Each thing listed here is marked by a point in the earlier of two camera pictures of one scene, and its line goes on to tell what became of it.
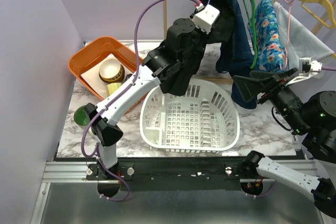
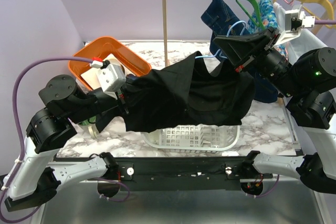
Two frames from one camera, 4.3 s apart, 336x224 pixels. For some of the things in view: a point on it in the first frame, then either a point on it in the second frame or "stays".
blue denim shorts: [237, 57] → [223, 21]
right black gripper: [248, 87] → [240, 48]
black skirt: [186, 81] → [181, 95]
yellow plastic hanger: [333, 25] stays
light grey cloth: [300, 41] stays
